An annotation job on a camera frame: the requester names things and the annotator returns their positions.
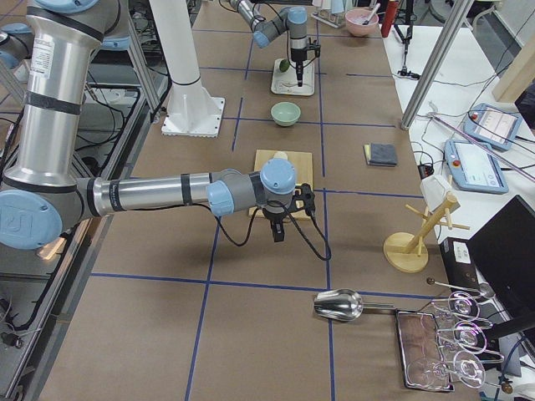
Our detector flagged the black tripod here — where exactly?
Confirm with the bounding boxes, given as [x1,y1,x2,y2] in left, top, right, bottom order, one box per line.
[394,0,420,80]

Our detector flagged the light green bowl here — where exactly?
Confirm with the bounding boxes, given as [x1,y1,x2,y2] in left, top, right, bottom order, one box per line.
[270,102,301,127]

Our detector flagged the wooden mug tree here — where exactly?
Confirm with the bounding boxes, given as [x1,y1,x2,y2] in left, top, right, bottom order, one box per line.
[383,191,470,273]

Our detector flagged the wine glass rear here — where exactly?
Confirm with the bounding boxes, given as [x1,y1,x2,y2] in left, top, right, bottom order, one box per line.
[431,291,493,327]

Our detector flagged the green avocado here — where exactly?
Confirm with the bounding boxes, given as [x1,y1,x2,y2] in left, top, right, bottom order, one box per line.
[278,58,291,73]

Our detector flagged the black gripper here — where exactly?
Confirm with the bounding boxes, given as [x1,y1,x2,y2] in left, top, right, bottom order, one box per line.
[262,200,291,242]
[290,38,308,87]

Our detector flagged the bamboo cutting board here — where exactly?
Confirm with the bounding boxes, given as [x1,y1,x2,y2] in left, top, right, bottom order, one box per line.
[247,150,314,220]

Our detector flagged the dark tray with glasses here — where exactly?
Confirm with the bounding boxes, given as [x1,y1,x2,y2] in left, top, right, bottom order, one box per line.
[395,310,455,393]

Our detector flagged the wine glass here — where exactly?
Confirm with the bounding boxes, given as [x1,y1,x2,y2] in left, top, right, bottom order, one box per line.
[431,291,493,327]
[405,351,486,392]
[436,321,505,363]

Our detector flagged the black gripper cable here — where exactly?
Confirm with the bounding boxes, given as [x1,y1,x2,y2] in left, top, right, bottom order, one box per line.
[212,199,332,261]

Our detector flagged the steel scoop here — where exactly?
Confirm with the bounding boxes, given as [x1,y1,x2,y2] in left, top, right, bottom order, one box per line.
[313,288,396,322]

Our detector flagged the wine glass front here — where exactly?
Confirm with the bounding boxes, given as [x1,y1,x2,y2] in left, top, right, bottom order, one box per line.
[405,351,486,392]

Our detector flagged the black box with label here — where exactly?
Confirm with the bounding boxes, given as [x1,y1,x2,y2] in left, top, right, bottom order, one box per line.
[440,237,480,290]

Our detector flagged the white bear tray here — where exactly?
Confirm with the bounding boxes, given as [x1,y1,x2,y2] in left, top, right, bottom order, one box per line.
[271,58,315,96]

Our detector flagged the pink bowl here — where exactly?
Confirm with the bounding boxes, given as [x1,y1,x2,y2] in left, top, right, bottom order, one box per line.
[344,8,379,37]

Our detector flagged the far teach pendant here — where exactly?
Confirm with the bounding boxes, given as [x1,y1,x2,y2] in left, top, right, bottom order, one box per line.
[464,103,523,151]

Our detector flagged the grey and yellow cloth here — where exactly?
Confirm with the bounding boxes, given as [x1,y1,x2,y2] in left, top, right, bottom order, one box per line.
[363,143,398,167]

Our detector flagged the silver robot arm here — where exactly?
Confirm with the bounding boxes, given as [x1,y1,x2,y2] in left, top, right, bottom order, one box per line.
[227,0,309,87]
[1,1,297,250]

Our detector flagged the aluminium frame post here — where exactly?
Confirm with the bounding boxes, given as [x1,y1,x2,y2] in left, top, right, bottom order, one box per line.
[400,0,474,130]

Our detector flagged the teach pendant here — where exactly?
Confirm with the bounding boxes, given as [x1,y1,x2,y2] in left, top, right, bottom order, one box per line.
[464,103,523,151]
[444,140,509,195]

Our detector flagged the wine glass middle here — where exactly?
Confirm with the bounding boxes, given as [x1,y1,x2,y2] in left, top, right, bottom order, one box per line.
[436,321,505,363]

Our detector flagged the black monitor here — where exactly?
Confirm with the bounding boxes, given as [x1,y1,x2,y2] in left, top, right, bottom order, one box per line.
[468,195,535,317]

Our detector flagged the near teach pendant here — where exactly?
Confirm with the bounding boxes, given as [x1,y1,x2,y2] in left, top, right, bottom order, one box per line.
[444,140,509,195]

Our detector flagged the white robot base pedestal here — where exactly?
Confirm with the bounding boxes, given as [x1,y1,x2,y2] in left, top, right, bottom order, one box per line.
[150,0,225,138]

